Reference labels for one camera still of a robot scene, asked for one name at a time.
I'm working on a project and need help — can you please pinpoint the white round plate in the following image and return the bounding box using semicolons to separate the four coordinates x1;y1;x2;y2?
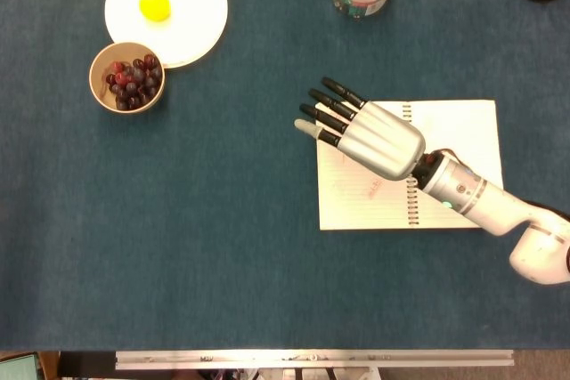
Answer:
104;0;230;70

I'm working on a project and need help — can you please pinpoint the blue felt table mat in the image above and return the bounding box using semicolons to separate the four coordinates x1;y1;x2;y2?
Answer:
0;0;570;352

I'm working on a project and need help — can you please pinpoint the yellow round fruit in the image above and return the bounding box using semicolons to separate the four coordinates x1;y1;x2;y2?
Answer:
139;0;172;23

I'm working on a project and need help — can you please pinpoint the bunch of dark red grapes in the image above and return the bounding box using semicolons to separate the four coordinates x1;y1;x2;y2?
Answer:
105;53;163;111

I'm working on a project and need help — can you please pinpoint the spiral notebook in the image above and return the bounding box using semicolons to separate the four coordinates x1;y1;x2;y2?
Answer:
314;99;505;231

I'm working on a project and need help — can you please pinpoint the aluminium rail profile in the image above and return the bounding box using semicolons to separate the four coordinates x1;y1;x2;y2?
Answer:
114;349;516;371

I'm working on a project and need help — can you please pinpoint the beige round bowl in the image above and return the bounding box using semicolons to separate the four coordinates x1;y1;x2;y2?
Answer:
88;41;167;113

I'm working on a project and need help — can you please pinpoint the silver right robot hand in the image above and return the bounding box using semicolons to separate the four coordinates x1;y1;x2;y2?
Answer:
293;77;427;182

